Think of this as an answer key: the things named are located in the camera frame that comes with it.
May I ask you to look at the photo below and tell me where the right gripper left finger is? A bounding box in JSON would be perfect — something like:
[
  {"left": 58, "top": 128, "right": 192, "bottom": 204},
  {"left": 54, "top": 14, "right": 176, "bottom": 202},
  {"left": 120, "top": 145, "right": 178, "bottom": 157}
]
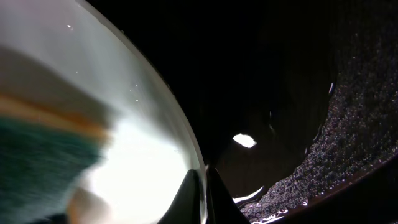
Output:
[{"left": 158, "top": 169, "right": 201, "bottom": 224}]

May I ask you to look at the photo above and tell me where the black round tray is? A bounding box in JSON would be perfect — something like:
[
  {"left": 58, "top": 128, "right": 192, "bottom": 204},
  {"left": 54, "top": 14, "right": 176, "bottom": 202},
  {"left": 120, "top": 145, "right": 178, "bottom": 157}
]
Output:
[{"left": 92, "top": 1, "right": 397, "bottom": 223}]

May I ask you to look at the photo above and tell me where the light blue plate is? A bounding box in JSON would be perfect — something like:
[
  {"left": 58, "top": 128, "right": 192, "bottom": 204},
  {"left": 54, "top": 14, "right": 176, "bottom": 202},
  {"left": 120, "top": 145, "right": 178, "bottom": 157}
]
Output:
[{"left": 1, "top": 0, "right": 208, "bottom": 223}]

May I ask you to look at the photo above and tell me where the green yellow sponge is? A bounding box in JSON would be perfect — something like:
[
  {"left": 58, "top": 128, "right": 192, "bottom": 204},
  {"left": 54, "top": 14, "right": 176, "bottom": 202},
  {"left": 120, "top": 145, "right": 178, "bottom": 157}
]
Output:
[{"left": 0, "top": 93, "right": 109, "bottom": 224}]

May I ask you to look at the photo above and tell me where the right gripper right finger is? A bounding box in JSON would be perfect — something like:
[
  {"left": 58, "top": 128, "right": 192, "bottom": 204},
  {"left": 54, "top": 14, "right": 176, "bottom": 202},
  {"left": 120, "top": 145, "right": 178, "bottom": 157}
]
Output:
[{"left": 206, "top": 166, "right": 250, "bottom": 224}]

